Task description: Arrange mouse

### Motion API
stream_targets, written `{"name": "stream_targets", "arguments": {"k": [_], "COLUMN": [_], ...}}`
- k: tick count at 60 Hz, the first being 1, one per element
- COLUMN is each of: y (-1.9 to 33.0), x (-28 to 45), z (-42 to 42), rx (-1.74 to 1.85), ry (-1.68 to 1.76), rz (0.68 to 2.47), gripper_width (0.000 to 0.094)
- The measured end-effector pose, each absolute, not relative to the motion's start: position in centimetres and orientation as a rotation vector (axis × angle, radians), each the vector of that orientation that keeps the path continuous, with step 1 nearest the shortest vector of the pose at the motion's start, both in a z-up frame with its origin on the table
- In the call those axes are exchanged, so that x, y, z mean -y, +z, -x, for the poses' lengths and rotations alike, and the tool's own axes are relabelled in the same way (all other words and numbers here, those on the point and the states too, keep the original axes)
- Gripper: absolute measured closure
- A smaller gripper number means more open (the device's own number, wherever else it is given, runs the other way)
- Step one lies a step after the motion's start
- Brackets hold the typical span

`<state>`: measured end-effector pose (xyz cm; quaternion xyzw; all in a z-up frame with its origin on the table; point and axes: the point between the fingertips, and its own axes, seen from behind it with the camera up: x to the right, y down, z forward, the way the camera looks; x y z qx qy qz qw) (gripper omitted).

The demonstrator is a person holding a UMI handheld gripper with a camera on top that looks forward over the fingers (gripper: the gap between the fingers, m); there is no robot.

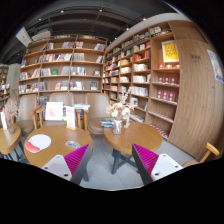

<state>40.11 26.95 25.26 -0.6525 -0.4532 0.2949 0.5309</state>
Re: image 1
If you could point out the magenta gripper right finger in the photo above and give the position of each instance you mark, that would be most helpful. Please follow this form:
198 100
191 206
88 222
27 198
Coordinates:
152 166

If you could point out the beige armchair right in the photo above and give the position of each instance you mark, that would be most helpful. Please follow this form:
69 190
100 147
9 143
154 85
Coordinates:
98 103

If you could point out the colourful wall poster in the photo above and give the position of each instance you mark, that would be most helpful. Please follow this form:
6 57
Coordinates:
216 66

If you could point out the white pink picture board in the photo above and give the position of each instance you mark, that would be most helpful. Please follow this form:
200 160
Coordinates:
54 111

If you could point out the beige armchair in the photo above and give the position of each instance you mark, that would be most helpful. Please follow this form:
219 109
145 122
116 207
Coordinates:
98 103
27 120
67 99

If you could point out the wooden bookshelf back wall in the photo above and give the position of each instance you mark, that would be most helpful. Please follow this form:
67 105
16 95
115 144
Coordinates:
65 63

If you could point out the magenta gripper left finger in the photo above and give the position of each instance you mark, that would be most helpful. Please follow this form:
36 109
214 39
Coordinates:
70 167

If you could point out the small wooden table far left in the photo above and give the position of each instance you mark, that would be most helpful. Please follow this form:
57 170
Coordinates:
9 141

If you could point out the beige armchair middle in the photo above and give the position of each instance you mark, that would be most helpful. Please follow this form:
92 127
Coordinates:
67 99

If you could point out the round wooden table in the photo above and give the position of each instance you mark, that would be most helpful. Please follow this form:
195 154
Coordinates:
138 133
59 135

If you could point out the wooden bookshelf wall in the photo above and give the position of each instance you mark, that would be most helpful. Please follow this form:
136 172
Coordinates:
137 63
65 63

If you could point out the wooden chair armrest right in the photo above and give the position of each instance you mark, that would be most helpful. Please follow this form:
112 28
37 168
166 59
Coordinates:
210 149

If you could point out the white mouse pad red rest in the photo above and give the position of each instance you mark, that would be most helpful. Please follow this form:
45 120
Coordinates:
38 143

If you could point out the yellow poster book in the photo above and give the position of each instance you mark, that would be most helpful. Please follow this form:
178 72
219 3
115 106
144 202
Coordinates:
169 50

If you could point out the glass vase dried flowers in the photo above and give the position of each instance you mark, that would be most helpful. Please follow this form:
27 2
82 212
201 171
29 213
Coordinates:
120 111

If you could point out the round wooden table right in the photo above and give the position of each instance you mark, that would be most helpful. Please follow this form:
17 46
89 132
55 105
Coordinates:
138 133

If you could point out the round wooden table left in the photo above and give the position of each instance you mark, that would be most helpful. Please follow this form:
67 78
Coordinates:
59 135

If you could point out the white ceiling air conditioner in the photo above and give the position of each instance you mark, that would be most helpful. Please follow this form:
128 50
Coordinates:
23 37

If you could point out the wooden bookshelf right wall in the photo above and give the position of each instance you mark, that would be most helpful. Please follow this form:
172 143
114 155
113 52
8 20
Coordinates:
137 63

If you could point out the beige armchair left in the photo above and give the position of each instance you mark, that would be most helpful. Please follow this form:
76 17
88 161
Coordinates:
27 120

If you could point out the vase dried flowers far left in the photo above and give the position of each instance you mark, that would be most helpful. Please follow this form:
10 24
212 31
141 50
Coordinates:
11 111

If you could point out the white sign wooden stand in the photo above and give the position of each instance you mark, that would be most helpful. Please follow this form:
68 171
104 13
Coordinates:
70 118

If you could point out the stack of books on chair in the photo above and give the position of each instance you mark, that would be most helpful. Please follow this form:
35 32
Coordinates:
106 122

